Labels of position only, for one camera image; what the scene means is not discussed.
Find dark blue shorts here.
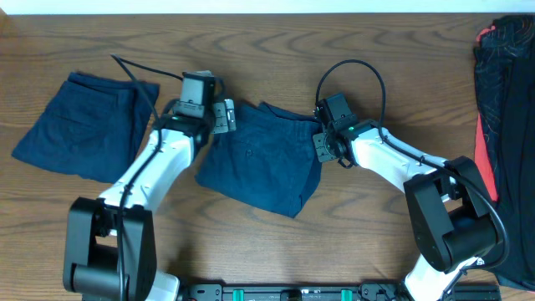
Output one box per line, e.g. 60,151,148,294
12,72,160,183
196,103,322,217

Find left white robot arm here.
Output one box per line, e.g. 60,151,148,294
63,99,237,300

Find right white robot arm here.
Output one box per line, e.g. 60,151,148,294
313,116,509,300

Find folded dark blue shorts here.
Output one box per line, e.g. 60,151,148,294
12,72,160,183

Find red garment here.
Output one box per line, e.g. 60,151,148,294
473,25,503,202

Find black patterned garment pile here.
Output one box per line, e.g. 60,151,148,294
492,14,534,291

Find right black cable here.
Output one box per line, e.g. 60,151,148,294
314,59,511,273

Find black cable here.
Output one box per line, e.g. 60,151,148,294
314,59,511,273
110,54,185,301

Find left black cable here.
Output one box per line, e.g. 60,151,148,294
110,54,185,301

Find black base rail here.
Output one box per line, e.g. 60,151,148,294
179,273,502,301

